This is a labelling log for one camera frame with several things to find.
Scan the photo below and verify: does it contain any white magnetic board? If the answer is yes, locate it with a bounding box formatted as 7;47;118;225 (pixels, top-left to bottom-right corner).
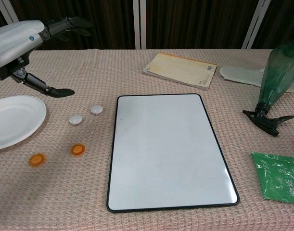
106;93;240;213

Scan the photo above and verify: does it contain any dark pleated curtain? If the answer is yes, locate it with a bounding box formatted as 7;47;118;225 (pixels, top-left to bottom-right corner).
0;0;294;51

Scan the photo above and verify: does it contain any pink waffle tablecloth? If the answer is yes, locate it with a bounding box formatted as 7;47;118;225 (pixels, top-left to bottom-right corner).
0;49;294;231

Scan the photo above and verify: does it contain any white paper plate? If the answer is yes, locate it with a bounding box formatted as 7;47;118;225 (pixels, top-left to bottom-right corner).
0;95;47;152

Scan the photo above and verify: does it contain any yellow cover book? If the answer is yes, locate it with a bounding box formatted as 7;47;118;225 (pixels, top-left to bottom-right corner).
141;51;217;91

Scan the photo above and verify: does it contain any green sachet packet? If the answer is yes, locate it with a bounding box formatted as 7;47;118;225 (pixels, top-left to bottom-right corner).
251;151;294;205

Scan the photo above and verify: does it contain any white frame post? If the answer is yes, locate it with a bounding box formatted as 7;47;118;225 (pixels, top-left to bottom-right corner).
242;0;270;50
0;0;20;26
140;0;147;50
133;0;141;50

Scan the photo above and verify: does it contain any white slipper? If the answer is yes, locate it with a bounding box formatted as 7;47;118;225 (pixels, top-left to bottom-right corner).
219;66;294;93

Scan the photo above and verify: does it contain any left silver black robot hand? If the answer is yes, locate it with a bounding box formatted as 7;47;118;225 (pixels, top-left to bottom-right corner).
0;16;93;98

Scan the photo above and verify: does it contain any orange round magnet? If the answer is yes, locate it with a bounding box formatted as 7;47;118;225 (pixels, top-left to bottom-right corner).
28;154;46;168
69;143;86;157

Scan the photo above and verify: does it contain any white round magnet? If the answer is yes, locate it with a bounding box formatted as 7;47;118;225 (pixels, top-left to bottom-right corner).
69;115;83;126
90;104;104;115

